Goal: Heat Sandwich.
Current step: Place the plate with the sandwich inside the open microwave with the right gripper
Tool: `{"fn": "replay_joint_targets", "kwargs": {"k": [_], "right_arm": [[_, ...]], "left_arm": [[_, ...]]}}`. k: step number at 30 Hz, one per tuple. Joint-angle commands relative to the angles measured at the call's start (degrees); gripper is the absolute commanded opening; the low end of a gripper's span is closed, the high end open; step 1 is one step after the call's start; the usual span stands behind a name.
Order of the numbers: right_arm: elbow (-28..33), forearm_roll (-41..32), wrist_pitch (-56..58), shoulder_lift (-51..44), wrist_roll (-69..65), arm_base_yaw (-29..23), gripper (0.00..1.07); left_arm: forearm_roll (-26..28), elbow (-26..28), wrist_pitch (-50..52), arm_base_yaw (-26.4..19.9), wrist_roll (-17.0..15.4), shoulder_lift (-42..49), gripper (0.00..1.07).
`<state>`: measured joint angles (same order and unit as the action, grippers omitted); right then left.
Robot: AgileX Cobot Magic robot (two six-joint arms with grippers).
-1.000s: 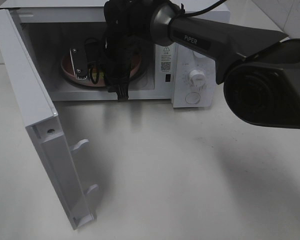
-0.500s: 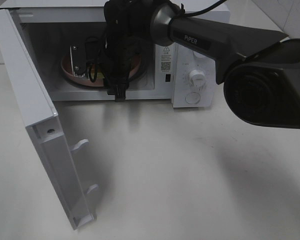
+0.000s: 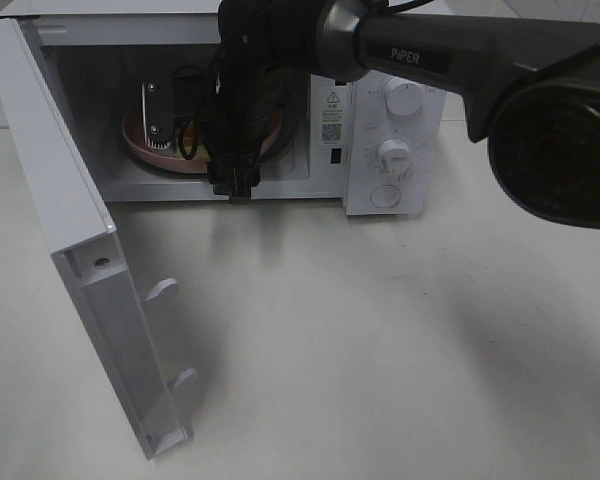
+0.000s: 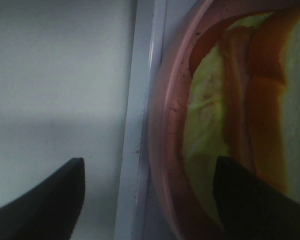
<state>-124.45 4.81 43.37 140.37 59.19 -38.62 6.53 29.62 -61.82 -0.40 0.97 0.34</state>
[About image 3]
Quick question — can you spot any white microwave door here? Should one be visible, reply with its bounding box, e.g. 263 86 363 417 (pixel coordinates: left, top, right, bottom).
0 18 195 459

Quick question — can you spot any white warning label sticker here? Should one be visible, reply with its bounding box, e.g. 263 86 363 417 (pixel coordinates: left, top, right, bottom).
318 85 351 145

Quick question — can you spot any upper white power knob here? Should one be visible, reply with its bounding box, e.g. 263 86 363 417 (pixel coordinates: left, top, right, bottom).
384 77 424 117

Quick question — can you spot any white microwave oven body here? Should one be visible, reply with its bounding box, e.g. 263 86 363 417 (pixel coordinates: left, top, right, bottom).
0 1 445 218

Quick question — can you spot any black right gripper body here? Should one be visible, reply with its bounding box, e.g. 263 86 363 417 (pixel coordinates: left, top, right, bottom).
201 59 289 175

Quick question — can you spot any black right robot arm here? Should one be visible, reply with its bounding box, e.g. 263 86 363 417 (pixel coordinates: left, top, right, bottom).
197 1 600 230

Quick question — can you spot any lower white timer knob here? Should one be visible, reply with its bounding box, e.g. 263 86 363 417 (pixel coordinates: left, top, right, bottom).
377 139 413 176

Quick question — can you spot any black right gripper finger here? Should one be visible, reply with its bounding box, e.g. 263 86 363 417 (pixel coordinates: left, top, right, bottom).
208 161 261 203

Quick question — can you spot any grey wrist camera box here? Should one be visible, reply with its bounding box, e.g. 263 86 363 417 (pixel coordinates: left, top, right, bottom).
141 70 175 150

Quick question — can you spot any round white door button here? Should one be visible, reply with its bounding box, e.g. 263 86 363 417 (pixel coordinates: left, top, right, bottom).
370 185 401 209

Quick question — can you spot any glass microwave turntable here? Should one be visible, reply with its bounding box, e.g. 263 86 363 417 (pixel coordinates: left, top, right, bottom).
131 118 296 175

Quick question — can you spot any pink round plate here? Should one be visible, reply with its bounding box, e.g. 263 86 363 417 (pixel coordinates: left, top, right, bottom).
122 106 284 174

